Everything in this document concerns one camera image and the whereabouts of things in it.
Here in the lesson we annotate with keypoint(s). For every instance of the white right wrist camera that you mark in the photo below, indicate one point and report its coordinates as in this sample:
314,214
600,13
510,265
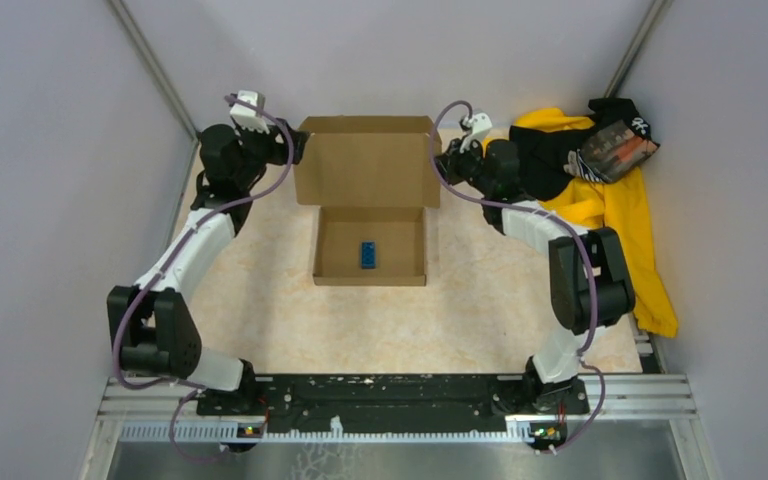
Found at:
476,127

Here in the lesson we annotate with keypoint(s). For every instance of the brown cardboard box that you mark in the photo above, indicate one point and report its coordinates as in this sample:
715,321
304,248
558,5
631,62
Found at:
371,179

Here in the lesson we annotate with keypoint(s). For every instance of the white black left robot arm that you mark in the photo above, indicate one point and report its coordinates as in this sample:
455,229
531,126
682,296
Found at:
154,337

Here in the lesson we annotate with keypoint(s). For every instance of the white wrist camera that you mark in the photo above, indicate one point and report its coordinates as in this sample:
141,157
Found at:
245,111
476,127

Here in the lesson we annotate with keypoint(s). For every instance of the small blue block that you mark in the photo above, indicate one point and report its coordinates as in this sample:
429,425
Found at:
368,255

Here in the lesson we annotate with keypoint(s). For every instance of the black cloth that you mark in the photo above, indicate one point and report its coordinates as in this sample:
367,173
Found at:
545,137

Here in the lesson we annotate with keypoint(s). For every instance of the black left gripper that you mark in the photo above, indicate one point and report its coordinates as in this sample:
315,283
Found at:
279,148

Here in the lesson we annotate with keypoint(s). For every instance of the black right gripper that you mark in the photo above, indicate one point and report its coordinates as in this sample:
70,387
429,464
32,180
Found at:
451,157

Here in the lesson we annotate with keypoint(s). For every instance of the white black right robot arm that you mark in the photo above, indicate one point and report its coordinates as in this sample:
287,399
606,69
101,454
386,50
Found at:
590,283

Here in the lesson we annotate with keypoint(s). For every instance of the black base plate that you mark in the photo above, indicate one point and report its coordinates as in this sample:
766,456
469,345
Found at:
394,403

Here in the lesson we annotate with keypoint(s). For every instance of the patterned grey pouch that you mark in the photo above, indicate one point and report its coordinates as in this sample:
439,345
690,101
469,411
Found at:
612,152

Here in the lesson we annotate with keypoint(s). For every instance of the yellow cloth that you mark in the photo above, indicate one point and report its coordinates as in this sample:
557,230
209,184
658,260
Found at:
622,206

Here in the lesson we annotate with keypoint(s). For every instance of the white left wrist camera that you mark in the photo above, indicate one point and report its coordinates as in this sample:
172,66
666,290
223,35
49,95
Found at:
245,111

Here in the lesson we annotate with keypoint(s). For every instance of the aluminium frame rail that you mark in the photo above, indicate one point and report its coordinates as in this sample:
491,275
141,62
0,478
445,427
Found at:
168,411

